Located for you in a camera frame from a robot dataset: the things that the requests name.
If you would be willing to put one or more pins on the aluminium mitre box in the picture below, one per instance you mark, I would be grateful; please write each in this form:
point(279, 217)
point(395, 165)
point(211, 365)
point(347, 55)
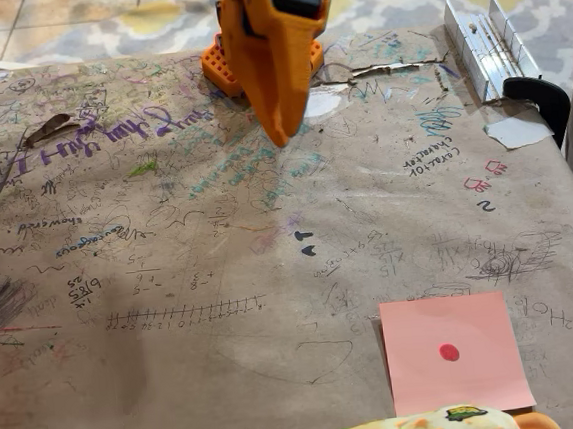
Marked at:
point(488, 51)

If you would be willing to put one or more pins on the black clamp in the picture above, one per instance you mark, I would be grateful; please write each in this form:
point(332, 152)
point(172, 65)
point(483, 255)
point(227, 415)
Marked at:
point(547, 96)

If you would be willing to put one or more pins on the scribbled brown paper cover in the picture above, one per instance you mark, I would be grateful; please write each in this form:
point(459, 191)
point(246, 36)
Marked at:
point(179, 364)

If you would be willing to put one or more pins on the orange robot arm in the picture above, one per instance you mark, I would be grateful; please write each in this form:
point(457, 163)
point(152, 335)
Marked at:
point(218, 65)

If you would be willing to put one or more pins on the grey yellow patterned rug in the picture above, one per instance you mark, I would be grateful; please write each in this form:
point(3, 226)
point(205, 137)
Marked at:
point(398, 4)

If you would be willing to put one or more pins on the pink sticky note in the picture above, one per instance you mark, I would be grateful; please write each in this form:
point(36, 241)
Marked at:
point(451, 320)

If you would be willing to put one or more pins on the white paper scrap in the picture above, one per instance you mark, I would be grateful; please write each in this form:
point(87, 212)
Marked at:
point(517, 131)

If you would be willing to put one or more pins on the orange gripper black servo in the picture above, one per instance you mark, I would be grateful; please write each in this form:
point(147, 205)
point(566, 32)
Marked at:
point(277, 50)

